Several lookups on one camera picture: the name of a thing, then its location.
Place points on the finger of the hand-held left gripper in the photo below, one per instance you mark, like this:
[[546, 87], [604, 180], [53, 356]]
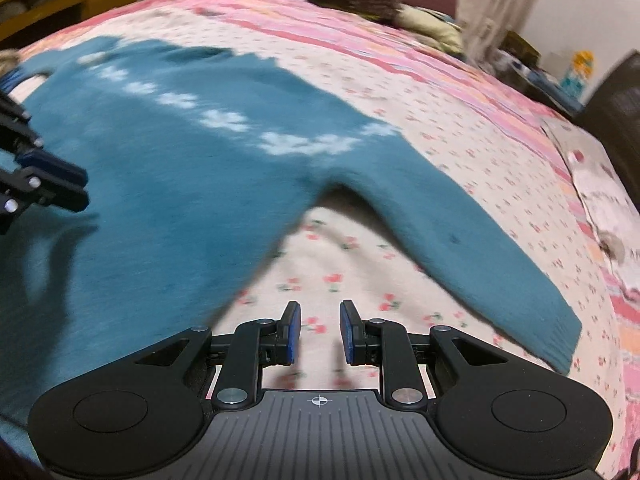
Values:
[[50, 170], [15, 120]]

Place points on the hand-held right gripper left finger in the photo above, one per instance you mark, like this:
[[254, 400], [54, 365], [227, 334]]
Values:
[[295, 332]]

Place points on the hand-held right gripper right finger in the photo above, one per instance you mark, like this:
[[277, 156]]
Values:
[[347, 335]]

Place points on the teal knitted sweater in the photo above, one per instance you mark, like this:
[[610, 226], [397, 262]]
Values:
[[175, 185]]

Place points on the cherry print bed sheet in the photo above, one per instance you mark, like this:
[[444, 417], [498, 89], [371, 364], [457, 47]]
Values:
[[450, 125]]

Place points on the grey floral pillow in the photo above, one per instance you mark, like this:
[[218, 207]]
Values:
[[595, 185]]

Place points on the yellow-green pillow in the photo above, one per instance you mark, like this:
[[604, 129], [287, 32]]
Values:
[[430, 27]]

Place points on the cluttered dark nightstand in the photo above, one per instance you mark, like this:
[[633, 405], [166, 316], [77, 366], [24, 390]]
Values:
[[530, 70]]

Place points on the colourful printed box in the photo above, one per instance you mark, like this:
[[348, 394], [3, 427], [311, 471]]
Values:
[[577, 72]]

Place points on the dark brown furniture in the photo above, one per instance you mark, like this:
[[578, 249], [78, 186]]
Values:
[[615, 110]]

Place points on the beige curtain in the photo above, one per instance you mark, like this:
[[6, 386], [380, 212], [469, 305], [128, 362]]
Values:
[[490, 0]]

